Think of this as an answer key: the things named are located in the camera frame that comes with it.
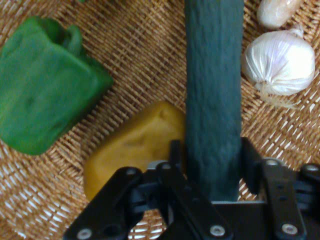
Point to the woven wicker basket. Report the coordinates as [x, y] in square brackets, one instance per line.
[145, 62]

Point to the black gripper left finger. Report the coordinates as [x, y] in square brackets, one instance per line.
[190, 200]

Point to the brown cap toy mushroom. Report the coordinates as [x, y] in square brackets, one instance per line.
[272, 12]

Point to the green bell pepper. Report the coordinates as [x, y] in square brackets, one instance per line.
[45, 87]

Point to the yellow bell pepper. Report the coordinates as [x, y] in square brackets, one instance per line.
[135, 142]

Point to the dark green cucumber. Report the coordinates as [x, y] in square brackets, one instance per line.
[212, 87]

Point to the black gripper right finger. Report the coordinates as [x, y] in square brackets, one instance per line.
[282, 195]

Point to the white garlic bulb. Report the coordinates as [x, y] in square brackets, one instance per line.
[277, 67]

